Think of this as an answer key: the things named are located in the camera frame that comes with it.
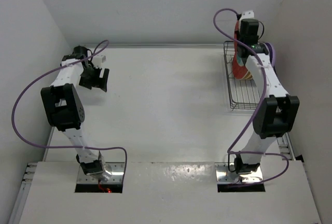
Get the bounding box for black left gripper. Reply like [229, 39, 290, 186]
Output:
[79, 65, 108, 92]

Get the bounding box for red teal floral plate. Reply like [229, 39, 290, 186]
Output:
[231, 19, 247, 80]
[238, 58, 249, 80]

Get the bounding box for lavender plate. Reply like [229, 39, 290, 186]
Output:
[266, 43, 276, 67]

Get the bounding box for orange plate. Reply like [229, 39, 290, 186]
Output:
[244, 72, 253, 80]

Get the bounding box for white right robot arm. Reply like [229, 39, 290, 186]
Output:
[232, 18, 300, 174]

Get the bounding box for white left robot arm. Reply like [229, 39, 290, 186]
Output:
[40, 46, 112, 182]

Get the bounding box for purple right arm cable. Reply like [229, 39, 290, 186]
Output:
[213, 8, 290, 187]

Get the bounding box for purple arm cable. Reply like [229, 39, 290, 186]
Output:
[213, 8, 290, 187]
[11, 39, 128, 183]

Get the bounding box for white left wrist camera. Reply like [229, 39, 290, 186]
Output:
[91, 55, 106, 68]

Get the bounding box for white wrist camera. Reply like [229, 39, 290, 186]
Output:
[240, 10, 255, 21]
[91, 55, 106, 68]

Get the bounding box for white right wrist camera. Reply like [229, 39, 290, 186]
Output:
[240, 10, 255, 21]

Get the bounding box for grey wire dish rack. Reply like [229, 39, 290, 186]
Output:
[223, 41, 260, 111]

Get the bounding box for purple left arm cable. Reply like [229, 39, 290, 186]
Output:
[11, 39, 128, 183]

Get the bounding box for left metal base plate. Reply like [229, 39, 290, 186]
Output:
[76, 162, 125, 185]

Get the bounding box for metal base plate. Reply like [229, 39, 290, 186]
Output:
[215, 162, 263, 185]
[76, 162, 125, 185]

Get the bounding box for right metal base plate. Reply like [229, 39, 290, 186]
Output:
[215, 162, 263, 185]

